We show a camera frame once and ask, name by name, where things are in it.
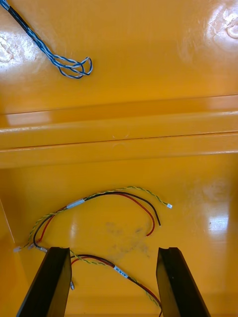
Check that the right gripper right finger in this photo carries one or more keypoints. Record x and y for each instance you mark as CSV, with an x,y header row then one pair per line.
x,y
176,284

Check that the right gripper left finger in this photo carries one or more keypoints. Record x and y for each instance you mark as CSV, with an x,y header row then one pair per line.
x,y
49,284

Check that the yellow-orange plastic bin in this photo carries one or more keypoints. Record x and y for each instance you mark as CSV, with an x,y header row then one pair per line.
x,y
148,62
198,247

